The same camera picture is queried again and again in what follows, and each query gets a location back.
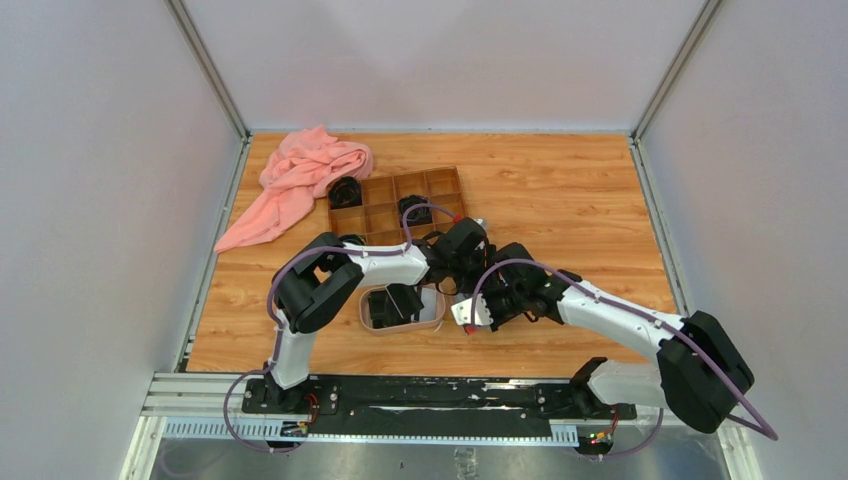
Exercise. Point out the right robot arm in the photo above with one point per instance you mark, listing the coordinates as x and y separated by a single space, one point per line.
691 367

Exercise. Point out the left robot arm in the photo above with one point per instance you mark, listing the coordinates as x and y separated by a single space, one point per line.
308 292

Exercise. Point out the black flower cup rear left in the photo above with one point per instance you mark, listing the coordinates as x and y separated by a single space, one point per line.
345 192

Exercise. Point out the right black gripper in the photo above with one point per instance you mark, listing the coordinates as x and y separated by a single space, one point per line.
487 295

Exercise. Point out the black flower cup centre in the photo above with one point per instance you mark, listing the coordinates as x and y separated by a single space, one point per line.
414 210

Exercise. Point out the pink crumpled cloth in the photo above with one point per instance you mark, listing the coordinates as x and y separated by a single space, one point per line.
298 172

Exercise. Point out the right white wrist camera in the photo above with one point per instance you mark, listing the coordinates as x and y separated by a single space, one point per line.
472 314

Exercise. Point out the black flower cup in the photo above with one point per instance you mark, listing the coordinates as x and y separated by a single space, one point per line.
350 240
345 192
414 210

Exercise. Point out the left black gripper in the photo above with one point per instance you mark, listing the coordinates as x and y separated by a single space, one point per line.
483 260

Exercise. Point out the brown wooden divider tray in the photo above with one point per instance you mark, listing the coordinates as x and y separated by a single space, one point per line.
377 218

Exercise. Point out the black flower cup front left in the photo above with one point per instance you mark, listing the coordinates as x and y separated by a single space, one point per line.
350 240

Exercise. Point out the pink oval tray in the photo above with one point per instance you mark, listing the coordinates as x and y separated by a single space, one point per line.
432 316

